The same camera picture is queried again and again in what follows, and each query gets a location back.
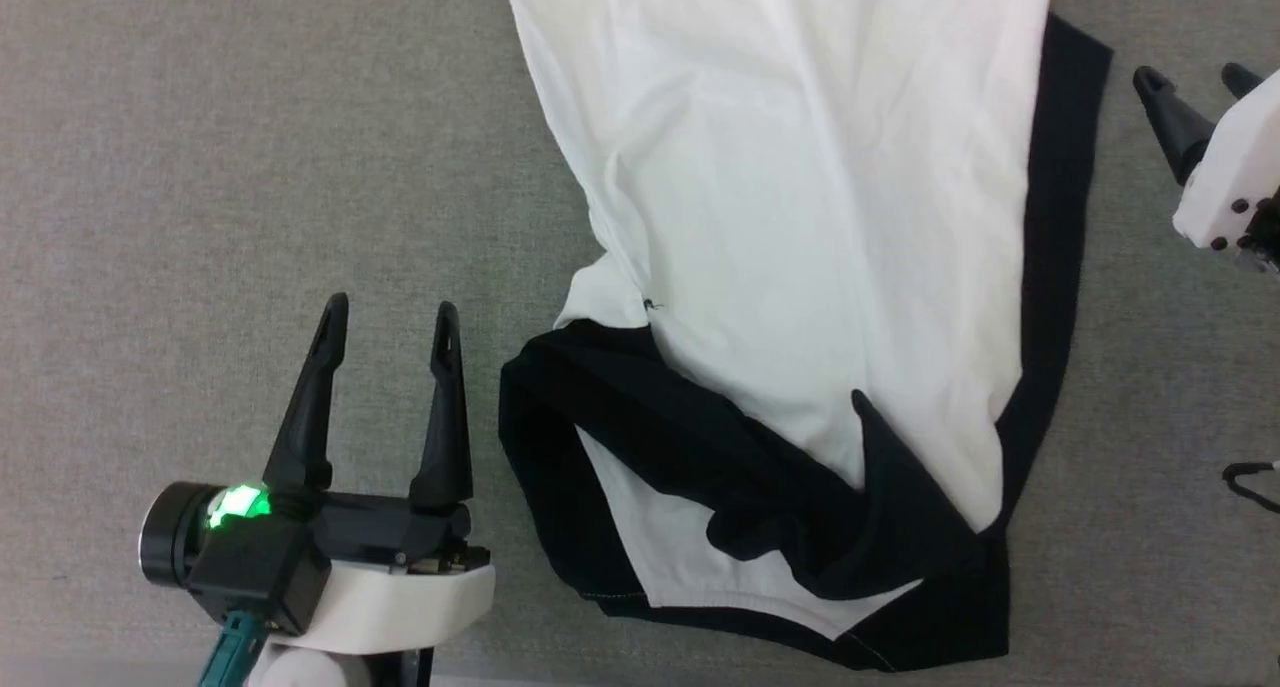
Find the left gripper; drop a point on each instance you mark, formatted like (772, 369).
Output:
(400, 597)

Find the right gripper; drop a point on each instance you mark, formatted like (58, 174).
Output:
(1235, 167)

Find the black and white t-shirt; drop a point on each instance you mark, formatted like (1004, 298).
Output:
(800, 217)

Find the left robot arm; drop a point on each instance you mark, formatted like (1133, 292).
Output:
(310, 672)

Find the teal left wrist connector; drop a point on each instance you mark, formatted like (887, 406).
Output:
(232, 652)

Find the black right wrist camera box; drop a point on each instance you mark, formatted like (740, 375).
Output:
(1265, 237)

